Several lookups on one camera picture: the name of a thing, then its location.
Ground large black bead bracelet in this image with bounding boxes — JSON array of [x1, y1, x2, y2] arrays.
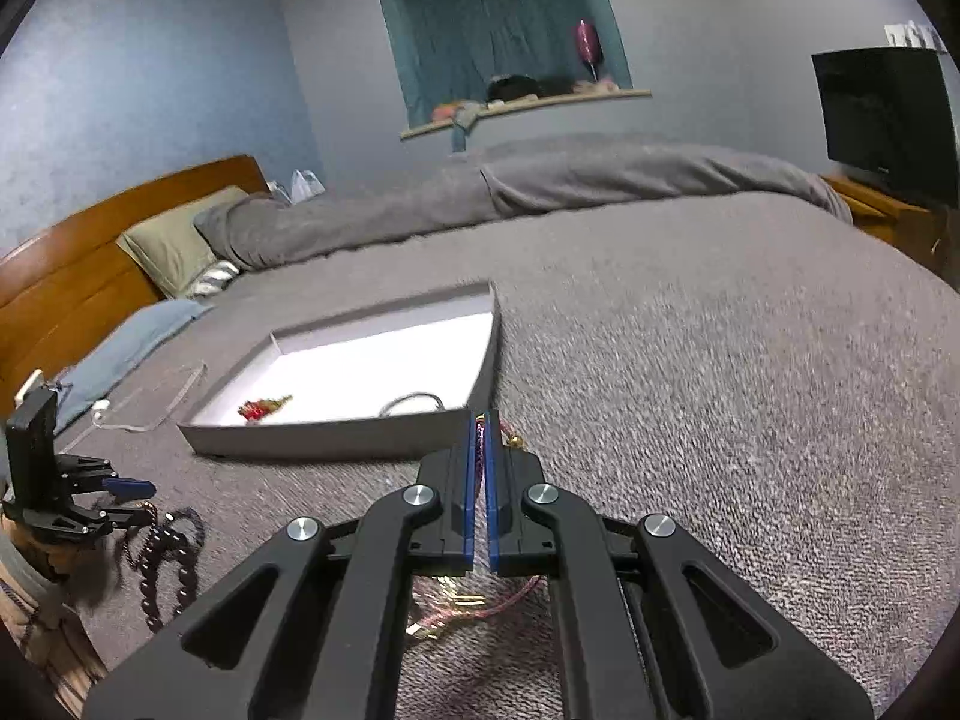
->
[[118, 505, 207, 631]]

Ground pink cord jewelry bundle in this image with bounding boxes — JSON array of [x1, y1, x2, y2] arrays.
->
[[405, 415, 544, 642]]

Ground black hair tie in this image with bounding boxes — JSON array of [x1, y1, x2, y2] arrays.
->
[[377, 390, 448, 419]]

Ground plaid left sleeve forearm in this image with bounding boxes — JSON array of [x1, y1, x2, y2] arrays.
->
[[2, 532, 107, 718]]

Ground person's left hand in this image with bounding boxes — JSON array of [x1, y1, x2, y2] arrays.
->
[[2, 515, 119, 608]]

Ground light blue blanket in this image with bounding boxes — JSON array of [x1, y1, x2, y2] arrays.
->
[[55, 299, 212, 434]]

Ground wooden headboard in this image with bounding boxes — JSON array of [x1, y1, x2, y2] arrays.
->
[[0, 154, 267, 415]]

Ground striped pillow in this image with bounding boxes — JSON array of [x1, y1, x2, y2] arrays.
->
[[181, 260, 241, 301]]

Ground olive green pillow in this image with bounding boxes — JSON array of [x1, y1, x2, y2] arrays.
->
[[117, 185, 247, 298]]

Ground grey cardboard tray box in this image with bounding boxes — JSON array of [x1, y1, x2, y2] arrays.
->
[[179, 281, 500, 461]]

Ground grey bed cover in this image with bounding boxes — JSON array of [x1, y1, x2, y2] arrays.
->
[[64, 195, 958, 709]]

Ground white plastic bag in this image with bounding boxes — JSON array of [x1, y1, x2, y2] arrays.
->
[[290, 171, 325, 205]]

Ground grey duvet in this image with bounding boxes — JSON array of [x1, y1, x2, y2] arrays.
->
[[194, 133, 853, 271]]

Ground wooden tv stand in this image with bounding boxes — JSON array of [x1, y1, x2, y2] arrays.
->
[[823, 176, 950, 275]]

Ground wooden window sill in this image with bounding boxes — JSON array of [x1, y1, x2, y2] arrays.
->
[[398, 89, 652, 142]]

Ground black clothes on sill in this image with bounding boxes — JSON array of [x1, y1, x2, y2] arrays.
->
[[487, 75, 576, 103]]

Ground black television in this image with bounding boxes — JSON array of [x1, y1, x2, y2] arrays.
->
[[812, 47, 958, 208]]

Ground pink balloon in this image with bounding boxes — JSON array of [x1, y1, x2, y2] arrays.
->
[[574, 20, 602, 82]]

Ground teal window curtain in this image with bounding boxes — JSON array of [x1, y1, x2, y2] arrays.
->
[[379, 0, 633, 127]]

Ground black camera box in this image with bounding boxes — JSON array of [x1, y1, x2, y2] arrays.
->
[[5, 387, 64, 511]]

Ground white charging cable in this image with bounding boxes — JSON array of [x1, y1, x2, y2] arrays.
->
[[58, 359, 209, 452]]

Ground white wall hooks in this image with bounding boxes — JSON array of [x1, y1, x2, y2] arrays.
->
[[884, 21, 947, 54]]

